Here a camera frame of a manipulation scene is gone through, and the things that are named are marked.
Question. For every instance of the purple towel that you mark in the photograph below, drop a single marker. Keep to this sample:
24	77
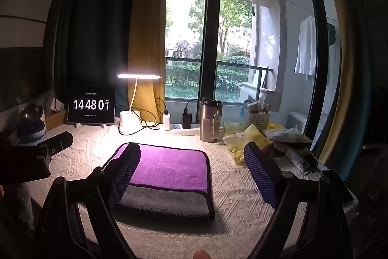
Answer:
169	166

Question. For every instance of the white desk lamp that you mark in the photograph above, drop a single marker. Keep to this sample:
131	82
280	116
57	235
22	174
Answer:
130	122

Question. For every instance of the white security camera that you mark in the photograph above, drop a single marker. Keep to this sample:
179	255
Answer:
31	125

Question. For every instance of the blue plastic bag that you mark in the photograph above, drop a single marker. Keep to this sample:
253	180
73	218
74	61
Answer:
244	108

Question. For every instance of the cream textured tablecloth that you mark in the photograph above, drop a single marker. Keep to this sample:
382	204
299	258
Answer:
233	186

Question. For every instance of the white charger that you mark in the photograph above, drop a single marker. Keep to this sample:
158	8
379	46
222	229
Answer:
167	122

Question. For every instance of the steel travel tumbler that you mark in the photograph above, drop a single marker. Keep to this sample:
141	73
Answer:
209	122

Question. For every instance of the yellow curtain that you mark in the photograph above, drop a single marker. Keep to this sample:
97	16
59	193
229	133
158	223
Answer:
353	64
148	34

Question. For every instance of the white power strip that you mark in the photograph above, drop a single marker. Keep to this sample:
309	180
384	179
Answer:
178	130

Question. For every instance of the dark green curtain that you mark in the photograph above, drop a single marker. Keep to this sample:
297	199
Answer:
94	34

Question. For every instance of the green hanging garment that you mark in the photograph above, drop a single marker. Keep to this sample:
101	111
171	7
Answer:
331	33

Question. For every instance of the white hanging shirt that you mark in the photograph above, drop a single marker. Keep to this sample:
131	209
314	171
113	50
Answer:
305	49

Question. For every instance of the yellow plastic bag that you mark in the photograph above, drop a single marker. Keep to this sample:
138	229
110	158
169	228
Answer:
239	140

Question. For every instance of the grey towel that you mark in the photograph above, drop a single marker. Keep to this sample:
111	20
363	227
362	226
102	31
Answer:
160	204

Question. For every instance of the black charger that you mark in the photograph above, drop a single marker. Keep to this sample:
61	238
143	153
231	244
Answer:
186	119

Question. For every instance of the crumpled white plastic bag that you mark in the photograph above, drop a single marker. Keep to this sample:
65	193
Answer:
288	136

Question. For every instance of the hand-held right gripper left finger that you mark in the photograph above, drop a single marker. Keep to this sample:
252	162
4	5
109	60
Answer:
125	168

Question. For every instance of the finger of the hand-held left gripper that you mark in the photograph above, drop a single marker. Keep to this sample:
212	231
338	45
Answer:
59	140

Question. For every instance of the white tube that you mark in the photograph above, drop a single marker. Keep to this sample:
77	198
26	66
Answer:
295	157

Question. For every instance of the cardboard box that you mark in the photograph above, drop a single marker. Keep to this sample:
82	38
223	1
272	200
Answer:
56	121

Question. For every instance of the white balcony box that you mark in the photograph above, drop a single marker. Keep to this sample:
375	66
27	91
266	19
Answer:
296	122

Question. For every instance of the white plastic basket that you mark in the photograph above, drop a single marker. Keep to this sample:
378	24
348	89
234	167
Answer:
257	121

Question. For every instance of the person's right hand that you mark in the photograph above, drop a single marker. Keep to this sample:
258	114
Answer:
201	254

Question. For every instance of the tablet clock display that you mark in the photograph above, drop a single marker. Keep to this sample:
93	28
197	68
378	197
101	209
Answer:
91	104

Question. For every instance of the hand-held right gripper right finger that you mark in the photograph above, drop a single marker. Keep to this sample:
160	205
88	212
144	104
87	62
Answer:
259	171

